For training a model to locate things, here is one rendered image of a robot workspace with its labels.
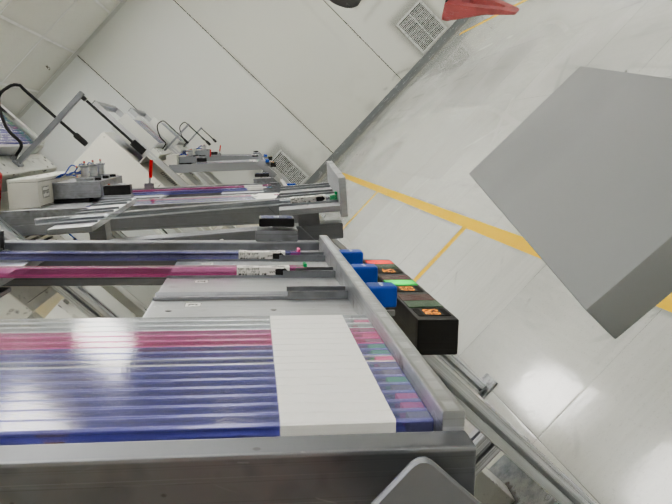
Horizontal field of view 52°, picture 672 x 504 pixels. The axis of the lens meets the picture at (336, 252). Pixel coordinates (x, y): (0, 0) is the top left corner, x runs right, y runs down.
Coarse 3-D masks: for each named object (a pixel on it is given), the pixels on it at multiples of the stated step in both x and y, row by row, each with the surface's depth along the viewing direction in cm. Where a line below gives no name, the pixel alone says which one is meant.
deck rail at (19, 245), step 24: (24, 240) 96; (48, 240) 97; (72, 240) 97; (96, 240) 97; (120, 240) 98; (144, 240) 98; (168, 240) 99; (192, 240) 99; (216, 240) 99; (240, 240) 100; (312, 240) 101; (48, 264) 96; (72, 264) 96; (96, 264) 96; (120, 264) 97; (144, 264) 97; (168, 264) 98
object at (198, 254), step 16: (0, 256) 86; (16, 256) 87; (32, 256) 87; (48, 256) 87; (64, 256) 87; (80, 256) 88; (96, 256) 88; (112, 256) 88; (128, 256) 88; (144, 256) 88; (160, 256) 89; (176, 256) 89; (192, 256) 89; (208, 256) 89; (224, 256) 90
